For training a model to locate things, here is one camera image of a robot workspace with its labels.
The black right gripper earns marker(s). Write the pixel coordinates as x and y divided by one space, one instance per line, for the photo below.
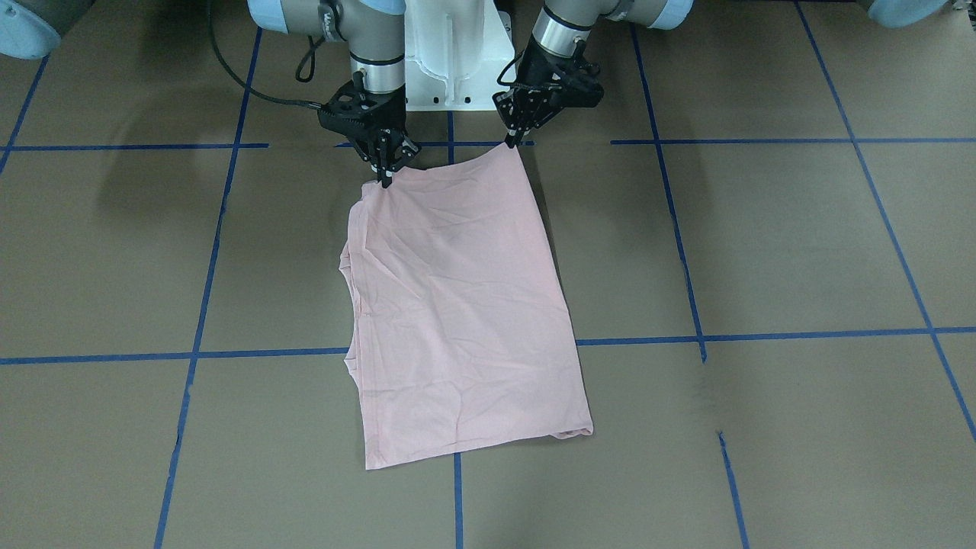
388 114

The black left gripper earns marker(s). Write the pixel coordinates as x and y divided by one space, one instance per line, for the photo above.
543 76

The pink Snoopy t-shirt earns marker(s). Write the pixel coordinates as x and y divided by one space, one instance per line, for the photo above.
461 338

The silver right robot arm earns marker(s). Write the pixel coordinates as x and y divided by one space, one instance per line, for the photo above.
373 30

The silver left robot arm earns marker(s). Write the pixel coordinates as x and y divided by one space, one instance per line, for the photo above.
743 73

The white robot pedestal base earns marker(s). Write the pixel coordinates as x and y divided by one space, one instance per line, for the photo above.
455 51

